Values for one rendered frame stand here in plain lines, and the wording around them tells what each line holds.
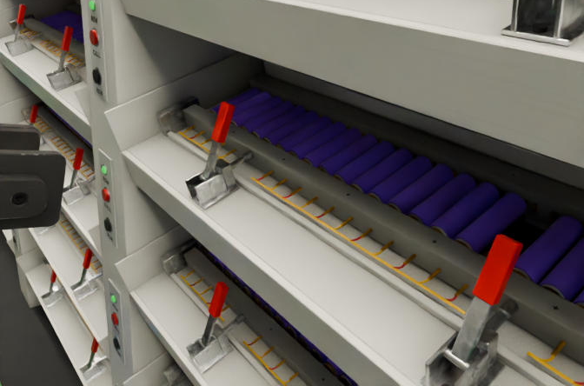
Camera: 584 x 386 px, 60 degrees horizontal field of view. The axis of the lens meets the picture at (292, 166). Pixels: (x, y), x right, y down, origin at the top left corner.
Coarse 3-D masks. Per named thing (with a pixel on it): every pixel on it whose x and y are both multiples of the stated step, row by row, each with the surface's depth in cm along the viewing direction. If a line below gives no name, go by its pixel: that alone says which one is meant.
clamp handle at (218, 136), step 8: (224, 104) 44; (232, 104) 44; (224, 112) 44; (232, 112) 44; (216, 120) 45; (224, 120) 44; (216, 128) 45; (224, 128) 44; (216, 136) 44; (224, 136) 45; (216, 144) 45; (216, 152) 45; (208, 160) 45; (208, 168) 45; (208, 176) 45
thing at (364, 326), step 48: (144, 96) 56; (192, 96) 59; (336, 96) 53; (144, 144) 57; (192, 144) 55; (480, 144) 41; (144, 192) 57; (240, 192) 46; (288, 192) 45; (240, 240) 41; (288, 240) 40; (288, 288) 36; (336, 288) 35; (384, 288) 34; (432, 288) 34; (336, 336) 33; (384, 336) 31; (432, 336) 31; (528, 336) 30; (384, 384) 30; (528, 384) 27
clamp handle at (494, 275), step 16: (496, 240) 26; (512, 240) 26; (496, 256) 26; (512, 256) 25; (496, 272) 26; (480, 288) 26; (496, 288) 26; (480, 304) 26; (464, 320) 27; (480, 320) 26; (464, 336) 27; (480, 336) 27; (464, 352) 27
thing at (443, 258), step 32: (192, 128) 56; (224, 160) 50; (256, 160) 48; (288, 160) 45; (320, 192) 41; (352, 192) 40; (352, 224) 40; (384, 224) 36; (416, 224) 36; (416, 256) 35; (448, 256) 33; (480, 256) 32; (512, 288) 30; (544, 288) 29; (512, 320) 30; (544, 320) 28; (576, 320) 27; (576, 352) 27; (576, 384) 26
